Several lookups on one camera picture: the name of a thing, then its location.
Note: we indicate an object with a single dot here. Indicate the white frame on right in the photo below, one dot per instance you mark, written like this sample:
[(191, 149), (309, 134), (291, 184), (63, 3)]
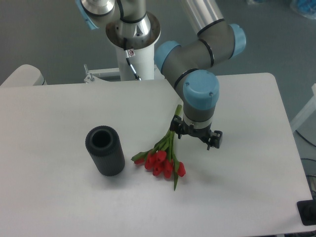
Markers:
[(305, 112)]

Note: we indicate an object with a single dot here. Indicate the white metal base bracket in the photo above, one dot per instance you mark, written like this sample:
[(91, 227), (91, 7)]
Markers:
[(112, 74)]

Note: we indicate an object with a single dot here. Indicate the black ribbed cylindrical vase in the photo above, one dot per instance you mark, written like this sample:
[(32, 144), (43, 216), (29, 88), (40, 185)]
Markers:
[(103, 145)]

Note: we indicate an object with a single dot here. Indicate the blue plastic bag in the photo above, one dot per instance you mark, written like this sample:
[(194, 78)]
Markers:
[(306, 8)]

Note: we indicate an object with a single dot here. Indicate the red tulip bouquet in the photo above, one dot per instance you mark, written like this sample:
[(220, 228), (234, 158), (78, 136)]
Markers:
[(161, 159)]

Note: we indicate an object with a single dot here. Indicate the white rounded side table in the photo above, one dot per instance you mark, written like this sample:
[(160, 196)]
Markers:
[(25, 75)]

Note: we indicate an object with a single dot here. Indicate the black box at table edge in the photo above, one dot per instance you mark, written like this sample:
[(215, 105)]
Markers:
[(307, 212)]

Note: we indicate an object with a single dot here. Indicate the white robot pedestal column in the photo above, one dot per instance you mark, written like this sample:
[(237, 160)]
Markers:
[(135, 44)]

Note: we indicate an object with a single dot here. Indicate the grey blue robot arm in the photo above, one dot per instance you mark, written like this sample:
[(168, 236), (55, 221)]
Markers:
[(186, 68)]

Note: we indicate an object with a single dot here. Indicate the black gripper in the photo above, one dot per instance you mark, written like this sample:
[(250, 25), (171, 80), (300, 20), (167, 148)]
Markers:
[(211, 138)]

